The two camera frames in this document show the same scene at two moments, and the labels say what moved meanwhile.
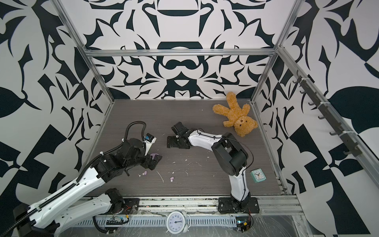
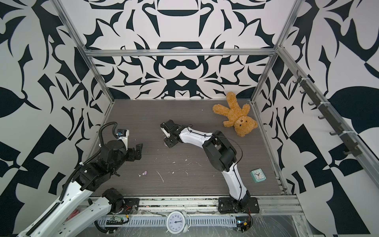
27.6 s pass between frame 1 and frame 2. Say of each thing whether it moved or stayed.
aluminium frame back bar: stayed
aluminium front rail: stayed
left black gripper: moved
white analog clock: stayed
